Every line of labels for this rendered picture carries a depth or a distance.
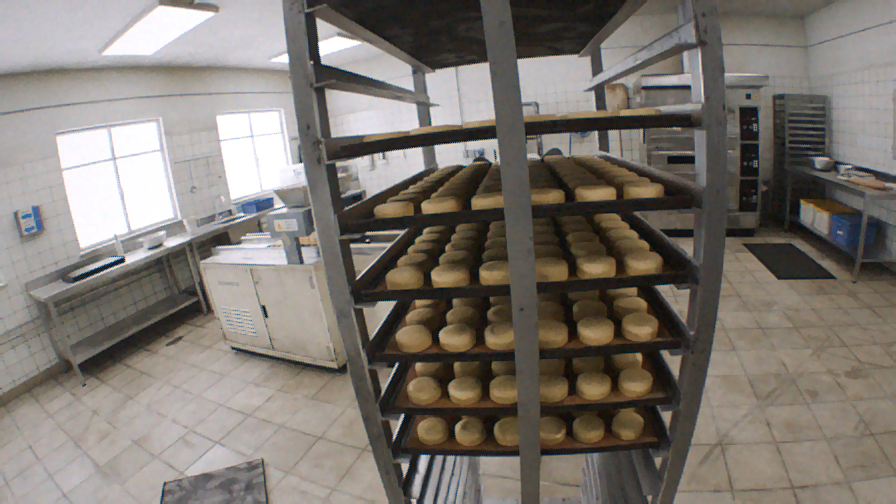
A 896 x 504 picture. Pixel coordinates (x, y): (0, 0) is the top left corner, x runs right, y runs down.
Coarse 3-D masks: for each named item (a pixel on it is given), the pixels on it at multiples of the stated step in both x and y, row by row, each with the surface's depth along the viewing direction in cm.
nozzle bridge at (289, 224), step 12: (348, 192) 288; (360, 192) 287; (348, 204) 288; (276, 216) 239; (288, 216) 236; (300, 216) 232; (312, 216) 251; (276, 228) 242; (288, 228) 238; (300, 228) 235; (312, 228) 244; (288, 240) 242; (288, 252) 245; (300, 252) 244; (300, 264) 244
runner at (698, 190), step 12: (600, 156) 92; (612, 156) 80; (636, 168) 63; (648, 168) 57; (660, 180) 52; (672, 180) 47; (684, 180) 43; (672, 192) 48; (684, 192) 43; (696, 192) 40; (696, 204) 40
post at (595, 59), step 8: (600, 48) 87; (592, 56) 88; (600, 56) 88; (592, 64) 89; (600, 64) 89; (592, 72) 90; (600, 72) 89; (600, 88) 91; (592, 96) 93; (600, 96) 91; (600, 104) 92; (600, 136) 94; (608, 136) 94; (600, 144) 95; (608, 144) 94; (608, 152) 95
